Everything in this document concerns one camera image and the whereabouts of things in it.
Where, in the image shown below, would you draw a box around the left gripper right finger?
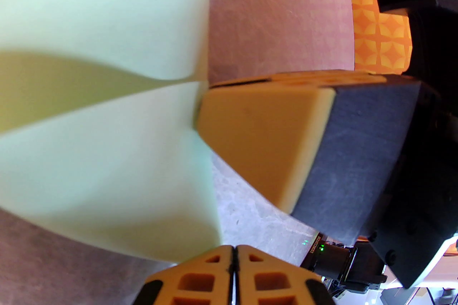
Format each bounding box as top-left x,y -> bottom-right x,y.
234,245 -> 335,305

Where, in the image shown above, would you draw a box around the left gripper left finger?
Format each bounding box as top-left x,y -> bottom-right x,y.
133,245 -> 235,305

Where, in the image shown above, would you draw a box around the light green paper sheet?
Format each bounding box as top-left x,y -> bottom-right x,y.
0,0 -> 222,263

